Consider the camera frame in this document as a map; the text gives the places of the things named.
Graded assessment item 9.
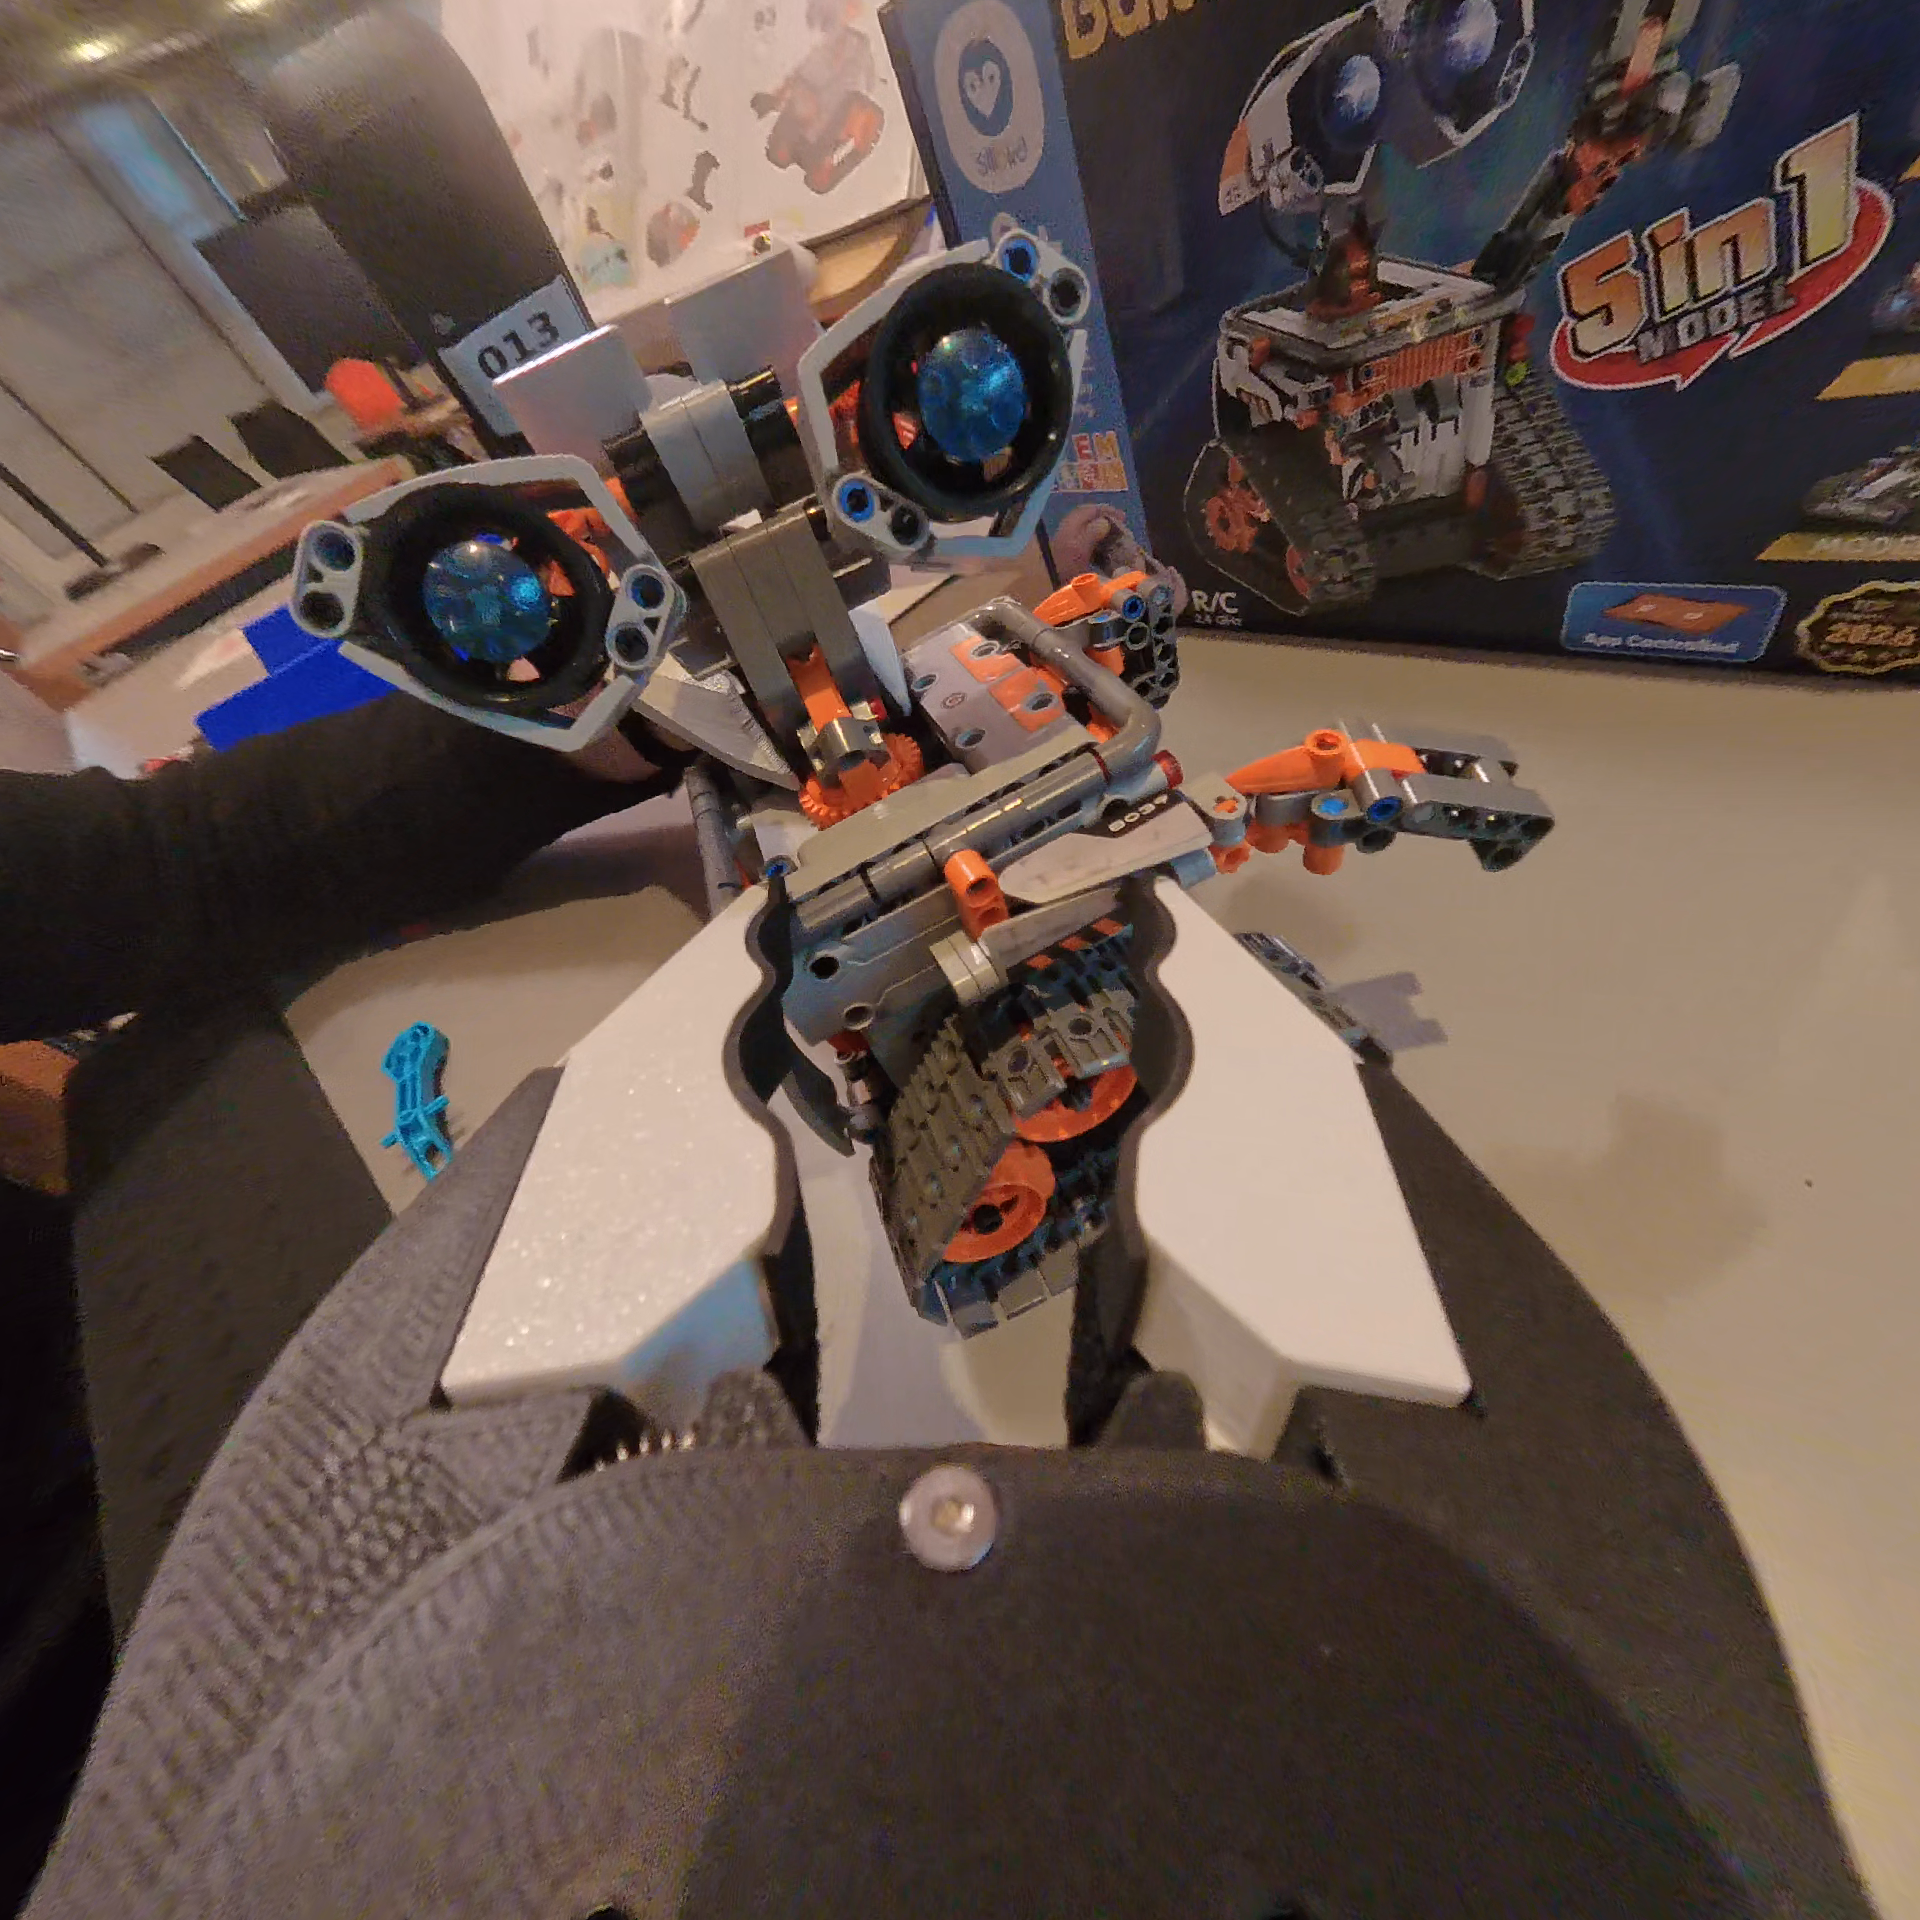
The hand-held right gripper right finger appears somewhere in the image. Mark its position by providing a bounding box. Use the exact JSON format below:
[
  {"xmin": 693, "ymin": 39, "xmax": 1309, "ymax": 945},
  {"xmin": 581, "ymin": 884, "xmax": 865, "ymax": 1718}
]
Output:
[{"xmin": 1128, "ymin": 887, "xmax": 1476, "ymax": 1421}]

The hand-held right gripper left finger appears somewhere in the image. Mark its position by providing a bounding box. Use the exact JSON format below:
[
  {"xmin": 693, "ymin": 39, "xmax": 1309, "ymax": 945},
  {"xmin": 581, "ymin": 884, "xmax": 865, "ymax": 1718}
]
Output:
[{"xmin": 443, "ymin": 887, "xmax": 818, "ymax": 1411}]

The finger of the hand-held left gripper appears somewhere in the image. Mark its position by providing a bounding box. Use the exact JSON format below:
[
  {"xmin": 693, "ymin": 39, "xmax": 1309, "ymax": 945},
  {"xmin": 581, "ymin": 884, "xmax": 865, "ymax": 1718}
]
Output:
[{"xmin": 630, "ymin": 647, "xmax": 811, "ymax": 799}]

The grey orange toy robot arm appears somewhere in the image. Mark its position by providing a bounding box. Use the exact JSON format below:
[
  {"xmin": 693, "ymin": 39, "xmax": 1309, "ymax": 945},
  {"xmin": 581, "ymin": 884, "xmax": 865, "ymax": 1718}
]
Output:
[
  {"xmin": 791, "ymin": 249, "xmax": 1101, "ymax": 571},
  {"xmin": 294, "ymin": 455, "xmax": 698, "ymax": 752}
]

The grey orange tracked toy robot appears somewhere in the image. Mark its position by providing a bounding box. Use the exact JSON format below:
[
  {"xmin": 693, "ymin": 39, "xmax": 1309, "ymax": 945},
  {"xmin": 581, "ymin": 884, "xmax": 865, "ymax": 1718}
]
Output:
[{"xmin": 685, "ymin": 556, "xmax": 1388, "ymax": 1338}]

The person's left forearm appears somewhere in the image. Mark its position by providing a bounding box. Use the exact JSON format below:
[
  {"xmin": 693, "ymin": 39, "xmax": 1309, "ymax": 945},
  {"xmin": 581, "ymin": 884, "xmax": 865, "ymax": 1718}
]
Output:
[{"xmin": 0, "ymin": 695, "xmax": 669, "ymax": 1037}]

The blue plastic brick separator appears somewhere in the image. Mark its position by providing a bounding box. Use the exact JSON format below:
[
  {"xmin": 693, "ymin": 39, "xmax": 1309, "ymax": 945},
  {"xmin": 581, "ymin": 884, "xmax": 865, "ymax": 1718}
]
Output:
[{"xmin": 379, "ymin": 1024, "xmax": 462, "ymax": 1178}]

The white instruction booklet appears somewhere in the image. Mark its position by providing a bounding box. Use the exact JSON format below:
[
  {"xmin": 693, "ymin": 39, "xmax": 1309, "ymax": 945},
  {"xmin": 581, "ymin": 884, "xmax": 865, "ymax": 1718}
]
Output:
[{"xmin": 451, "ymin": 0, "xmax": 933, "ymax": 317}]

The black perforated foam mat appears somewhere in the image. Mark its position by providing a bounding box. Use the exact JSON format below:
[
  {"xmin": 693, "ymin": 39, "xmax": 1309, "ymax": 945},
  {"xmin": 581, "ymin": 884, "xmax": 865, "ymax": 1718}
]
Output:
[{"xmin": 61, "ymin": 1006, "xmax": 408, "ymax": 1637}]

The blue plastic bin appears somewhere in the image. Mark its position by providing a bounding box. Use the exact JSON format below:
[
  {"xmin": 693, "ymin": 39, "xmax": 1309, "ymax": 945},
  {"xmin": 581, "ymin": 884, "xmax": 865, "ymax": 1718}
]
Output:
[{"xmin": 240, "ymin": 616, "xmax": 393, "ymax": 728}]

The blue robot kit box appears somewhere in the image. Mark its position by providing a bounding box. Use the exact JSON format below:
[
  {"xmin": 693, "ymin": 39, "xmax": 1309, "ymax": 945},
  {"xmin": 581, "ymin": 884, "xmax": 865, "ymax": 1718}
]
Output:
[{"xmin": 881, "ymin": 0, "xmax": 1920, "ymax": 680}]

